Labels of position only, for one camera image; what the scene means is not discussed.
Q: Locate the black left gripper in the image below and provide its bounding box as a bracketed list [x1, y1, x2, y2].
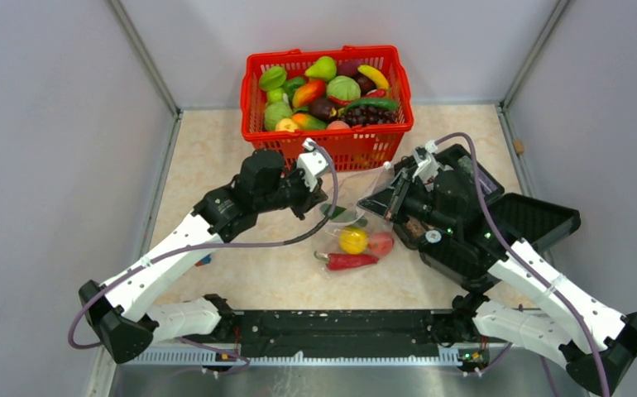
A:
[256, 160, 328, 220]

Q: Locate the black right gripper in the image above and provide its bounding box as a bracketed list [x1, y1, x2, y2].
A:
[357, 170, 458, 236]

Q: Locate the small dark green cucumber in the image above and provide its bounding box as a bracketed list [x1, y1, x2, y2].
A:
[325, 206, 368, 227]

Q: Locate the red apple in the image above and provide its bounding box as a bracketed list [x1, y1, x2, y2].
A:
[367, 232, 395, 258]

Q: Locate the yellow apple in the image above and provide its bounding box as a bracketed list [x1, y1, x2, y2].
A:
[338, 227, 369, 255]

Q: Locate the clear zip top bag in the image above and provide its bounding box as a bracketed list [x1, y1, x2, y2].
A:
[313, 162, 395, 276]

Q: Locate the red chili pepper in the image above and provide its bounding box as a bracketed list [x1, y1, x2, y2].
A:
[314, 251, 379, 271]

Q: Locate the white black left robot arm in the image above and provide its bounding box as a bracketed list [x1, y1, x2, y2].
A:
[68, 140, 337, 364]

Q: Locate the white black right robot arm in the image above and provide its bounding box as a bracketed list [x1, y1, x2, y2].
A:
[358, 167, 637, 396]

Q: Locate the red plastic shopping basket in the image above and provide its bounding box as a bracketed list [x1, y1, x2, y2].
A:
[240, 45, 414, 171]

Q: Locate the black open tool case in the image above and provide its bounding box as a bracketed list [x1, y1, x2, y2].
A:
[395, 144, 582, 293]

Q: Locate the green cabbage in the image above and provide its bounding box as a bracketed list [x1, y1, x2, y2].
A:
[264, 102, 294, 132]

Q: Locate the dark purple grape bunch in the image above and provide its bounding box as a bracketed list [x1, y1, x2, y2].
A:
[338, 106, 397, 127]

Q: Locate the orange green mango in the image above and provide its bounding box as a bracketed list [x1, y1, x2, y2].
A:
[291, 79, 327, 108]

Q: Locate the red blue toy block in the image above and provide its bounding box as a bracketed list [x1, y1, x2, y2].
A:
[195, 256, 211, 267]

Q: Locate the yellow banana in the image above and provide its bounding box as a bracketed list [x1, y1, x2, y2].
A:
[357, 65, 390, 92]

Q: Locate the green pear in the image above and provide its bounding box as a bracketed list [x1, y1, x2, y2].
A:
[304, 56, 338, 82]

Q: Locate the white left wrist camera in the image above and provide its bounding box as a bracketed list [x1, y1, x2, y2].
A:
[295, 138, 330, 192]

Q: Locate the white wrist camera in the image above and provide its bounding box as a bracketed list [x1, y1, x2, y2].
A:
[412, 140, 440, 184]
[295, 138, 330, 192]

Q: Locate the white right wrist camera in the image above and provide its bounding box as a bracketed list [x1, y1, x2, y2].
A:
[412, 140, 440, 184]

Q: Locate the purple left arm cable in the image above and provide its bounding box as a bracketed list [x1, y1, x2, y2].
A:
[67, 139, 340, 379]

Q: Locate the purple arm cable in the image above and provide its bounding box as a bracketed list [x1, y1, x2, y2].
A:
[433, 131, 611, 397]
[67, 139, 340, 379]

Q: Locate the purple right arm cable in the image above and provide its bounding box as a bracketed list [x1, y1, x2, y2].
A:
[433, 131, 611, 397]

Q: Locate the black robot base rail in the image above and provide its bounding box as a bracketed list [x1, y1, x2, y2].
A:
[188, 309, 496, 372]

